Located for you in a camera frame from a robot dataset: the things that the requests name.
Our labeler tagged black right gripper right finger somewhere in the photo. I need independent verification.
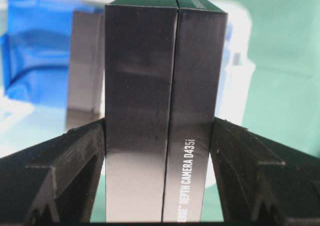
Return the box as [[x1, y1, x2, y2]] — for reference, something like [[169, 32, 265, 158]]
[[210, 118, 320, 222]]

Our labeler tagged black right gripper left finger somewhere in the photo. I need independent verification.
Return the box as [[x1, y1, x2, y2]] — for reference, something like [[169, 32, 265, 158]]
[[0, 119, 105, 222]]

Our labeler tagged black realsense box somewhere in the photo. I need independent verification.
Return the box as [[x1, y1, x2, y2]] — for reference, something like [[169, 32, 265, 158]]
[[104, 0, 228, 223], [66, 10, 106, 114]]

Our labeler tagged clear plastic storage case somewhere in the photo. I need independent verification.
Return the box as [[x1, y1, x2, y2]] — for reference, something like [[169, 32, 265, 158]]
[[0, 0, 256, 157]]

